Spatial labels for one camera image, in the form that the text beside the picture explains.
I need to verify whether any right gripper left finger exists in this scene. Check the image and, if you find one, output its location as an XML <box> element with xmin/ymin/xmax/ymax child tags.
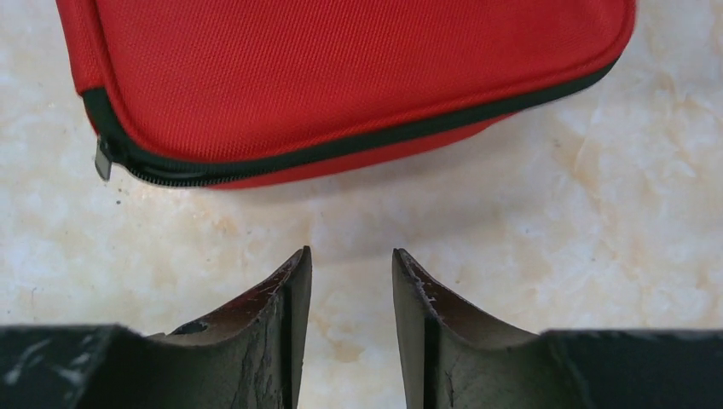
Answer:
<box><xmin>1</xmin><ymin>247</ymin><xmax>312</xmax><ymax>408</ymax></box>

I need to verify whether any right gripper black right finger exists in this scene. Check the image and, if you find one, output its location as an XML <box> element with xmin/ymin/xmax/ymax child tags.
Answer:
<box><xmin>392</xmin><ymin>249</ymin><xmax>722</xmax><ymax>408</ymax></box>

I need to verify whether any red black medicine kit bag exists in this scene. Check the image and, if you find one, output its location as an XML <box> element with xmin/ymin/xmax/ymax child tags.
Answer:
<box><xmin>57</xmin><ymin>0</ymin><xmax>636</xmax><ymax>188</ymax></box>

